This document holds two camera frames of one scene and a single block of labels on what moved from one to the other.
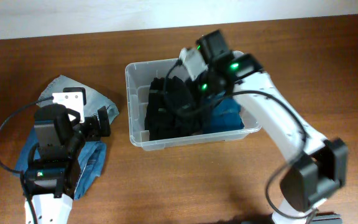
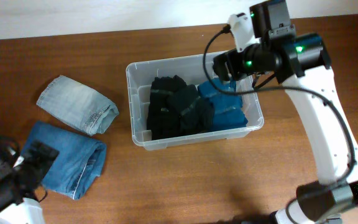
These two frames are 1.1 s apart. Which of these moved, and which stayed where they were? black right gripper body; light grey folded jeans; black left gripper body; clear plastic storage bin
Moved: black left gripper body; black right gripper body
Stayed: light grey folded jeans; clear plastic storage bin
